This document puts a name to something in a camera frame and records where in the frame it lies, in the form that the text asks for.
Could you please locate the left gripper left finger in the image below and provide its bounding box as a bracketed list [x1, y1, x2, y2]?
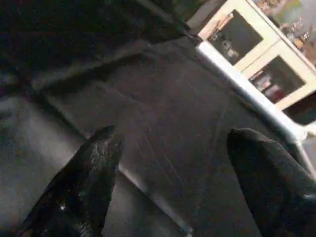
[18, 125, 123, 237]

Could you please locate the white glass door cabinet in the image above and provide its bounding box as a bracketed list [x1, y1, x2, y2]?
[197, 0, 316, 126]

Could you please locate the black work mat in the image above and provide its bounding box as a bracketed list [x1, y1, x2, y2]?
[0, 0, 316, 237]

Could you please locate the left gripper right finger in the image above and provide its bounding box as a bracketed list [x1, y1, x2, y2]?
[227, 127, 316, 237]

